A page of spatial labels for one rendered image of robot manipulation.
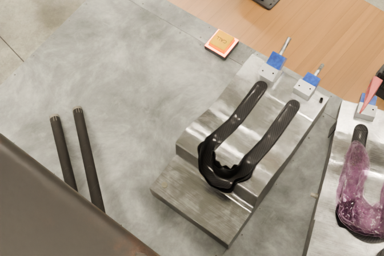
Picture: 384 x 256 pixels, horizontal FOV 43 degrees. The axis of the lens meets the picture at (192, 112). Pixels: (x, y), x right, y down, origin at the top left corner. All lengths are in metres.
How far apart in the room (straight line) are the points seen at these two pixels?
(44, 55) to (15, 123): 0.25
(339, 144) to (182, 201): 0.46
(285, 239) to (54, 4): 1.98
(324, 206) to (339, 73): 0.46
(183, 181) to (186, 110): 0.25
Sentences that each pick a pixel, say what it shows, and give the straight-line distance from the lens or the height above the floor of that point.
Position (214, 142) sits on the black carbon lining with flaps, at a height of 0.91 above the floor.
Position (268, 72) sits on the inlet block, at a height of 0.93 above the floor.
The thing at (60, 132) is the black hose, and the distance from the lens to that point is 1.50.
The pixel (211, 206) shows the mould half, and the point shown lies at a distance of 1.33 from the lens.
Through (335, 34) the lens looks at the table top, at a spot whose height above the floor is 0.80.
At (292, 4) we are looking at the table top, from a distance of 1.73.
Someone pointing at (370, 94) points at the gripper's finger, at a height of 1.21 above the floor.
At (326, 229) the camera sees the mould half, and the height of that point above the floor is 0.91.
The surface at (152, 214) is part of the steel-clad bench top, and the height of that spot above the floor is 0.80.
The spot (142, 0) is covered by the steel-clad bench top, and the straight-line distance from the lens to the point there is 1.75.
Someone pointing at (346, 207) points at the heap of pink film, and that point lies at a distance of 1.33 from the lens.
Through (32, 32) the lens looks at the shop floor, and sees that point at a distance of 2.83.
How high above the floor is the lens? 2.14
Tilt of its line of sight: 63 degrees down
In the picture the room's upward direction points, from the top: 7 degrees counter-clockwise
